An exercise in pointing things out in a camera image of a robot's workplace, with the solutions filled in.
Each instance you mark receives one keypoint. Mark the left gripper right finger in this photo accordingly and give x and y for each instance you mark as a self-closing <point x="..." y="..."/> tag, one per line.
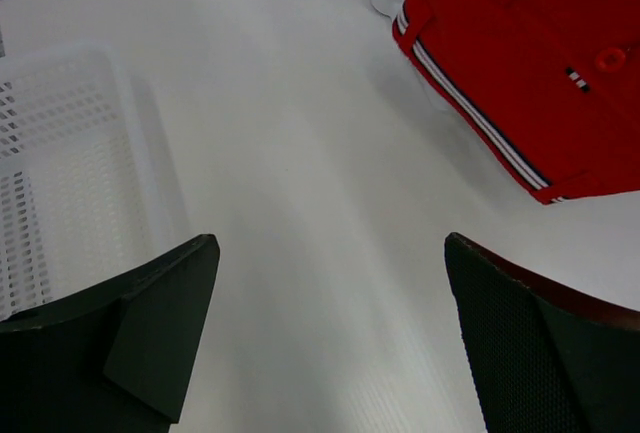
<point x="543" y="357"/>

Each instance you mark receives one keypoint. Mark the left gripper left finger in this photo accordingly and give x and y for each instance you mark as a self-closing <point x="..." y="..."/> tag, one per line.
<point x="115" y="357"/>

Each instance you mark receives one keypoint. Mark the red trousers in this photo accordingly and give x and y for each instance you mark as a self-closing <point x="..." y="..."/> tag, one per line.
<point x="550" y="86"/>

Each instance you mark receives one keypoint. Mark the white plastic basket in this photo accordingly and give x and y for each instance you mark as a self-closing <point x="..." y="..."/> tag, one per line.
<point x="80" y="199"/>

